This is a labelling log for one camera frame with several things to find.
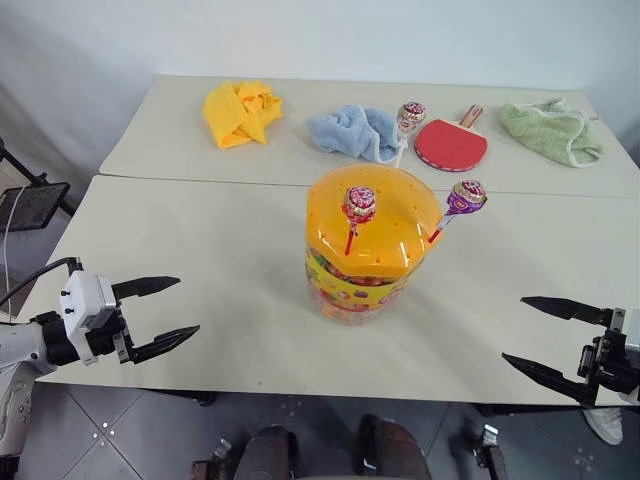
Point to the green towel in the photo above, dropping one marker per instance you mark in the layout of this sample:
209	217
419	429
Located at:
547	130

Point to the yellow cloth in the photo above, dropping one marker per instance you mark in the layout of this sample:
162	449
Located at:
237	112

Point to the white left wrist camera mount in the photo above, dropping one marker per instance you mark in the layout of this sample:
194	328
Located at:
82	300

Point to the dark rounded shape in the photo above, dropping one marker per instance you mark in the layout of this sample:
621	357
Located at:
267	455
392	450

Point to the white shoe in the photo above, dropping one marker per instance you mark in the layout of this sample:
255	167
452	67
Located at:
605	425

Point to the red table tennis paddle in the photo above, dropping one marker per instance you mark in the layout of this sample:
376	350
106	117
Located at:
450	146

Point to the orange perforated jar lid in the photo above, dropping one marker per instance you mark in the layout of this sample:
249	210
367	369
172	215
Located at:
392	192

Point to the red wrapped lollipop white stick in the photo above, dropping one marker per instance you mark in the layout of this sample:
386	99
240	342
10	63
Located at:
411	116

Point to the clear plastic candy jar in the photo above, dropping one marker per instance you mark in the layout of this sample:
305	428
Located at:
350	300

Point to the purple wrapped lollipop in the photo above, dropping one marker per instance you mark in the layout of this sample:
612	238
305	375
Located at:
467	199

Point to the black metal stand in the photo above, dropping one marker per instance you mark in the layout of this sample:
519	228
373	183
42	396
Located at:
37	205

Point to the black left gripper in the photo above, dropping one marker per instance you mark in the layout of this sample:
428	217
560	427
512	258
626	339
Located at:
107	340

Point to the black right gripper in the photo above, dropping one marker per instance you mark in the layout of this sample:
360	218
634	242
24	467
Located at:
612	365

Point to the blue towel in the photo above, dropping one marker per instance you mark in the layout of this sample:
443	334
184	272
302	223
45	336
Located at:
345	131

